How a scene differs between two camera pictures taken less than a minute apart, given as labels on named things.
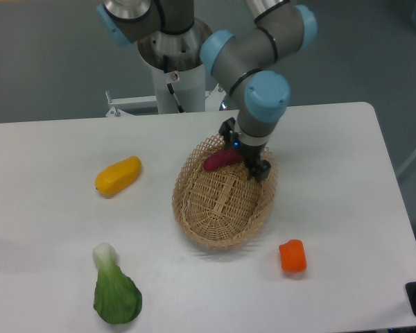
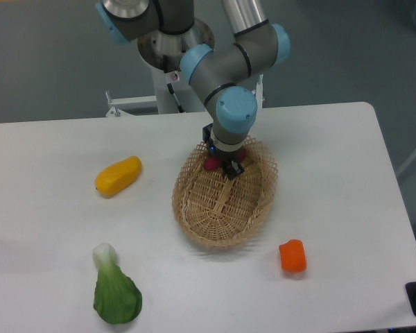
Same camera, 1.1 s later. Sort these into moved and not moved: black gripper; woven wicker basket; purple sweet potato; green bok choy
Moved: black gripper
Not moved: woven wicker basket; green bok choy; purple sweet potato
